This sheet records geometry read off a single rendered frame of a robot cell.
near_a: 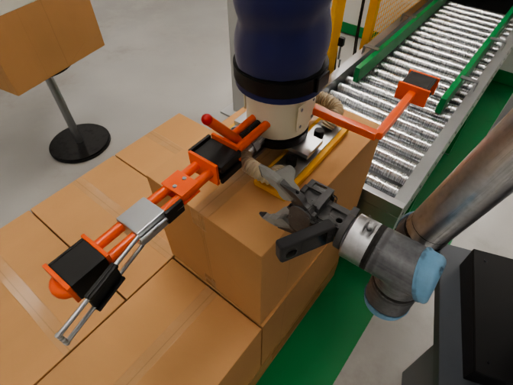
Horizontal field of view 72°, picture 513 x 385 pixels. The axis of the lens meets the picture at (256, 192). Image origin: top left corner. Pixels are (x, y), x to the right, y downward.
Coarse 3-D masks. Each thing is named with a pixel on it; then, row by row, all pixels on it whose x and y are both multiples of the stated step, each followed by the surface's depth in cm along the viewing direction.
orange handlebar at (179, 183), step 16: (320, 112) 90; (400, 112) 90; (240, 128) 86; (256, 128) 86; (352, 128) 87; (368, 128) 85; (384, 128) 85; (240, 144) 82; (176, 176) 75; (208, 176) 76; (160, 192) 73; (176, 192) 72; (192, 192) 74; (160, 208) 70; (96, 240) 65; (112, 240) 67; (128, 240) 65; (112, 256) 63
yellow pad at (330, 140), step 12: (312, 132) 103; (324, 132) 103; (336, 132) 103; (324, 144) 99; (336, 144) 102; (288, 156) 92; (312, 156) 96; (324, 156) 98; (300, 168) 93; (312, 168) 94; (300, 180) 91; (276, 192) 89
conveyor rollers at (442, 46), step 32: (416, 32) 239; (448, 32) 237; (480, 32) 239; (384, 64) 211; (416, 64) 210; (448, 64) 213; (480, 64) 211; (352, 96) 194; (384, 96) 192; (416, 128) 172; (384, 160) 162; (416, 160) 161
